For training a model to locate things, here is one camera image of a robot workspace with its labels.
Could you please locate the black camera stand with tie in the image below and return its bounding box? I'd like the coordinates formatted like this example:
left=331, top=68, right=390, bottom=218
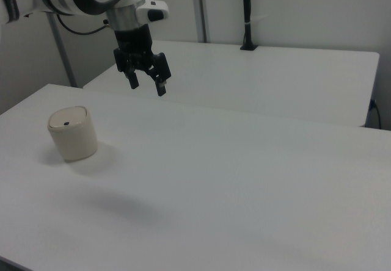
left=239, top=0, right=259, bottom=51

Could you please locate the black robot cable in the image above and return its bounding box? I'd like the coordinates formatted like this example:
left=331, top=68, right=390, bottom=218
left=56, top=13, right=110, bottom=36

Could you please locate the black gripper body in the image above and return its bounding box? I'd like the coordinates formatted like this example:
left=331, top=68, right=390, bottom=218
left=113, top=24, right=156, bottom=73

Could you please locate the cream cylindrical trash bin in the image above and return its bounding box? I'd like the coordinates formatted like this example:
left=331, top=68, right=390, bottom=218
left=46, top=105, right=99, bottom=163

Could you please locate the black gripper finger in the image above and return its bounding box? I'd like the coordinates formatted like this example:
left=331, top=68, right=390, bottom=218
left=147, top=52, right=172, bottom=98
left=123, top=60, right=141, bottom=90

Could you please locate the white zip tie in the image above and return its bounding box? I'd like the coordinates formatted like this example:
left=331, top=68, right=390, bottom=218
left=244, top=14, right=268, bottom=26

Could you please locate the grey metal partition post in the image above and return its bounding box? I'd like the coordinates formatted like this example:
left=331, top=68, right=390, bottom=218
left=45, top=11, right=78, bottom=88
left=194, top=0, right=212, bottom=43

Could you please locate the white side table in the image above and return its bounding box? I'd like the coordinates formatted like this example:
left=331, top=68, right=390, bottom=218
left=82, top=40, right=381, bottom=128

